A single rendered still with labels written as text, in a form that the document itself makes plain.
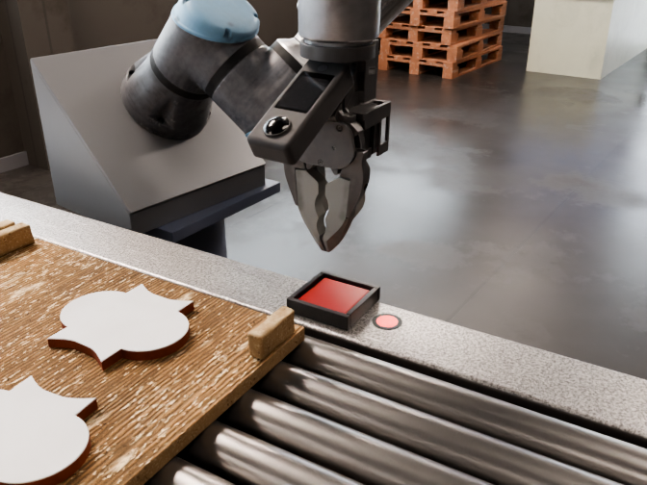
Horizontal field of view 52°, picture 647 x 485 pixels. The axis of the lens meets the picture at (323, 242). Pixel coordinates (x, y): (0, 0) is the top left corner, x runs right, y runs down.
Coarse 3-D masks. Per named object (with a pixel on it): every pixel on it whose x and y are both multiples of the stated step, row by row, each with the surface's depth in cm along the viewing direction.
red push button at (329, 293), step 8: (328, 280) 76; (312, 288) 75; (320, 288) 75; (328, 288) 75; (336, 288) 75; (344, 288) 75; (352, 288) 75; (360, 288) 75; (304, 296) 73; (312, 296) 73; (320, 296) 73; (328, 296) 73; (336, 296) 73; (344, 296) 73; (352, 296) 73; (360, 296) 73; (320, 304) 72; (328, 304) 72; (336, 304) 72; (344, 304) 72; (352, 304) 72; (344, 312) 70
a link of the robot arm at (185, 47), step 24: (192, 0) 94; (216, 0) 96; (240, 0) 99; (168, 24) 98; (192, 24) 94; (216, 24) 93; (240, 24) 96; (168, 48) 98; (192, 48) 96; (216, 48) 95; (240, 48) 96; (168, 72) 101; (192, 72) 99; (216, 72) 96
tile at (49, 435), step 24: (24, 384) 56; (0, 408) 54; (24, 408) 54; (48, 408) 54; (72, 408) 54; (96, 408) 55; (0, 432) 51; (24, 432) 51; (48, 432) 51; (72, 432) 51; (0, 456) 49; (24, 456) 49; (48, 456) 49; (72, 456) 49; (0, 480) 47; (24, 480) 47; (48, 480) 47
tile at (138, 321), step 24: (144, 288) 71; (72, 312) 67; (96, 312) 67; (120, 312) 67; (144, 312) 67; (168, 312) 67; (72, 336) 63; (96, 336) 63; (120, 336) 63; (144, 336) 63; (168, 336) 63; (96, 360) 61; (144, 360) 61
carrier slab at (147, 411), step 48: (0, 288) 73; (48, 288) 73; (96, 288) 73; (0, 336) 65; (48, 336) 65; (192, 336) 65; (240, 336) 65; (0, 384) 58; (48, 384) 58; (96, 384) 58; (144, 384) 58; (192, 384) 58; (240, 384) 58; (96, 432) 53; (144, 432) 53; (192, 432) 54; (96, 480) 48; (144, 480) 50
